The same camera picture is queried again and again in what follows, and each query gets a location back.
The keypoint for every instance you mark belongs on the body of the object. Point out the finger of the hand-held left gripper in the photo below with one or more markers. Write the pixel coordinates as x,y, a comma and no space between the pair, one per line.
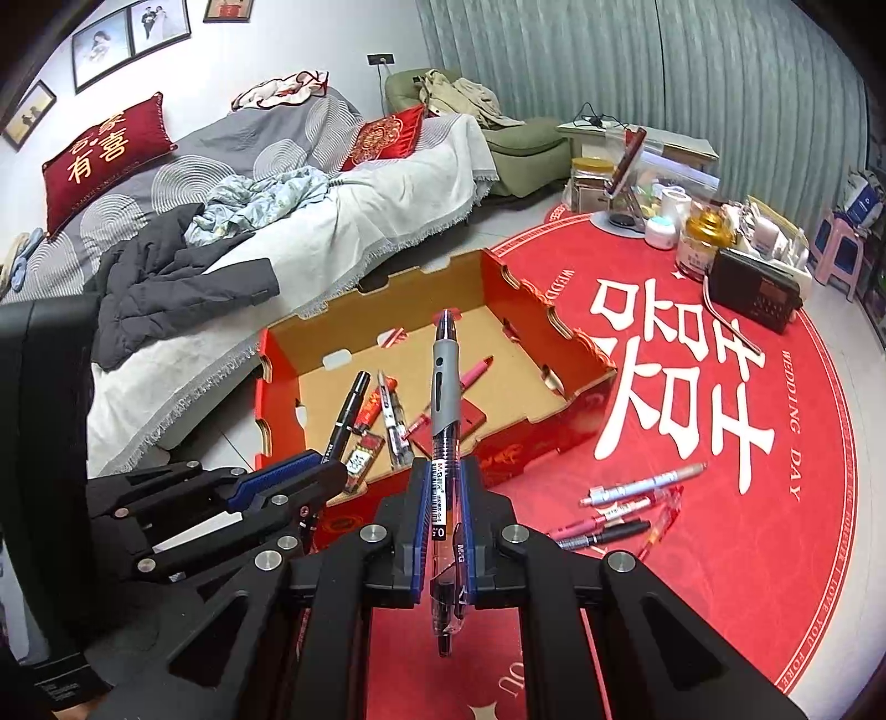
207,547
277,478

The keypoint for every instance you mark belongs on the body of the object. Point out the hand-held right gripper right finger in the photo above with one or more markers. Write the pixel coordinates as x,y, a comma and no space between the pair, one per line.
468,526

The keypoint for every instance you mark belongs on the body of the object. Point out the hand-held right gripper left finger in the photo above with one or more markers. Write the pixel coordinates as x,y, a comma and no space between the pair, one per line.
420,526

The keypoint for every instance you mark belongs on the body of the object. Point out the clear black gel pen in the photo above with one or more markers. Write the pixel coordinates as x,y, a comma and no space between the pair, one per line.
398,443

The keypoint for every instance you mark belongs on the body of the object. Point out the black gel pen grey grip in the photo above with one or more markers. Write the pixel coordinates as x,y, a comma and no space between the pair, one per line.
443,388

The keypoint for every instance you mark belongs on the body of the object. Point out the pink pen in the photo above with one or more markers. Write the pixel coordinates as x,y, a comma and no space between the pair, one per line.
474,370

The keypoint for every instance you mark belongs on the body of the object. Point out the red cardboard box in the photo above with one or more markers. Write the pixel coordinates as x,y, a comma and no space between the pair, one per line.
415,298

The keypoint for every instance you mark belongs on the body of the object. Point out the flat red card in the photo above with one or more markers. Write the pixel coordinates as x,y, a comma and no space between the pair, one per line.
457,419

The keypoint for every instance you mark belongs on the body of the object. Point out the long black marker pen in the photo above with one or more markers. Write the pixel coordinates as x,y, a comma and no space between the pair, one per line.
616,533

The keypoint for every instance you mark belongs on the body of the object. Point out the red clear pen maroon grip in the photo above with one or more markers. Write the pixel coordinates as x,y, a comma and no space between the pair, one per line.
623,511

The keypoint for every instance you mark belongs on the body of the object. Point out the silver tipped printed pen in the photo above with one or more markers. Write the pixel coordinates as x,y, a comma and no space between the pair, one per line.
644,484

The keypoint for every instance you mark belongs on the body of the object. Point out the red gel pen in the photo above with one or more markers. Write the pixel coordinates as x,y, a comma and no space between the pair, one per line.
657,533

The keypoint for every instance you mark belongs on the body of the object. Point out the dark grey jacket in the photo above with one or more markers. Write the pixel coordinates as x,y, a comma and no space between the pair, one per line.
180,277

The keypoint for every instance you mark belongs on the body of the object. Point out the round red printed rug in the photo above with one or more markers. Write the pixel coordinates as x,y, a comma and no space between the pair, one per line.
692,623

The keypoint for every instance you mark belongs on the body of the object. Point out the light blue crumpled cloth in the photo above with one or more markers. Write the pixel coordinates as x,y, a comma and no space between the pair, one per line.
263,197

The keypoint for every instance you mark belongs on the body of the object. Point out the white fringed blanket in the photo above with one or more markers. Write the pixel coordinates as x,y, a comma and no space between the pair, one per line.
387,208

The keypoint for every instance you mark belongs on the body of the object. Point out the red pillow gold lettering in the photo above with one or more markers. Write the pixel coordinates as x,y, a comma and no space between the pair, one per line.
104,159

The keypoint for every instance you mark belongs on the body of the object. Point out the grey patterned bed cover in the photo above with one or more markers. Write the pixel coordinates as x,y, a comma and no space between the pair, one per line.
228,145

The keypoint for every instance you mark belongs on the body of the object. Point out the metal tweezers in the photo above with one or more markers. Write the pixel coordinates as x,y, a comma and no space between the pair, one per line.
734,318

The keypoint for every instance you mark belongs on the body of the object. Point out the round phone stand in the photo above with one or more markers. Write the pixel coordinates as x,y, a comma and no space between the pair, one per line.
623,220

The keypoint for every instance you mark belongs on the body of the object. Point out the white cream jar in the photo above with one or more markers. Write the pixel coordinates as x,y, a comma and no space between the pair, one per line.
661,233

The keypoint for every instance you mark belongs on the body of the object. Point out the clear jar yellow lid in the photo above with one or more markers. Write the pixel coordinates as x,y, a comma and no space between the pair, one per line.
592,183

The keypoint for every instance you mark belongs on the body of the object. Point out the gold lid jar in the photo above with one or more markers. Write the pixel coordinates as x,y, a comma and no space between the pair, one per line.
702,242

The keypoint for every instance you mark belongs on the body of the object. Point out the black radio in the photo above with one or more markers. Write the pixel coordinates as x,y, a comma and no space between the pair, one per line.
754,291

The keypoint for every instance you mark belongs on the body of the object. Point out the green armchair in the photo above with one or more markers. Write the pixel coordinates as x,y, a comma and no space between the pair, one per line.
533,149

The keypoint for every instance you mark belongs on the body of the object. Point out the white tissue roll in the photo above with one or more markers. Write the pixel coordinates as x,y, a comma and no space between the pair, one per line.
676,204

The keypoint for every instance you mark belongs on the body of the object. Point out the white and red cloth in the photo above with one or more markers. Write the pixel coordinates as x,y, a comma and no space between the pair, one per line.
277,90

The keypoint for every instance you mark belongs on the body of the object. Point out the red phone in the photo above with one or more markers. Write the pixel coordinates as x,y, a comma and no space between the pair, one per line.
630,159

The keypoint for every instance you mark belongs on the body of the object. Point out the white side table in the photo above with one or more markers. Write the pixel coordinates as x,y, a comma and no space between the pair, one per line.
588,142

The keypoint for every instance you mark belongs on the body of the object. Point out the clear storage box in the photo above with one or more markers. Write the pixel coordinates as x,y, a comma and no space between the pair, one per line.
682,169

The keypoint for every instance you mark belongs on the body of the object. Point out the white tray of toiletries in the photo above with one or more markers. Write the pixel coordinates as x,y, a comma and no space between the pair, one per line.
772,239

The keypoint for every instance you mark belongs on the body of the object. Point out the beige clothes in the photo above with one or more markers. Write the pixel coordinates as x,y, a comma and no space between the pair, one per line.
471,97

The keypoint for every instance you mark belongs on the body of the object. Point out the pink plastic stool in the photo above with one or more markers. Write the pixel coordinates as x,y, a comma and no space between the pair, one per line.
837,253

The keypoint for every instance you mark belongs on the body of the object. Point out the green curtain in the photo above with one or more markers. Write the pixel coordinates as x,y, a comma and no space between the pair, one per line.
657,62

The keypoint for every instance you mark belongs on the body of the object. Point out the white bag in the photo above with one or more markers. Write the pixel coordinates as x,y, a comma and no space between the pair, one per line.
865,197

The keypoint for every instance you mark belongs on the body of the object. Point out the framed wall photo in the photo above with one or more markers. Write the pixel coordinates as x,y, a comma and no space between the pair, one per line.
28,114
160,24
102,48
228,8

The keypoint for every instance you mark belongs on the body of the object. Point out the wall socket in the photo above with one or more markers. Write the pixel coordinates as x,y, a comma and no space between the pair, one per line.
380,60

